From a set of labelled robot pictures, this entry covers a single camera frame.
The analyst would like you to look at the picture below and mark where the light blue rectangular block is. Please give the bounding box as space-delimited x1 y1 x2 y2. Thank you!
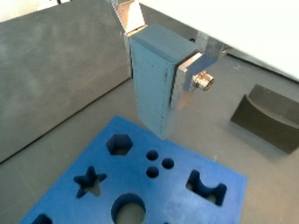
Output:
130 24 196 139

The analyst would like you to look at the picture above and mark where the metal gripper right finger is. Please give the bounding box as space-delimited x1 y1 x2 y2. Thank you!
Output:
170 31 226 110

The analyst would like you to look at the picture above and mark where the black curved fixture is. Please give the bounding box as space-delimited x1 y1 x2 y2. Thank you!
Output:
230 84 299 154

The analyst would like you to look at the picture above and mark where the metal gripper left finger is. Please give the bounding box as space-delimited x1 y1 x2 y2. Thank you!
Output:
106 0 146 77

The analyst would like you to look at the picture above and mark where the blue shape-sorting foam board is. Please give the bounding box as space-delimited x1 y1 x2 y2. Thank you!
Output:
20 116 246 224

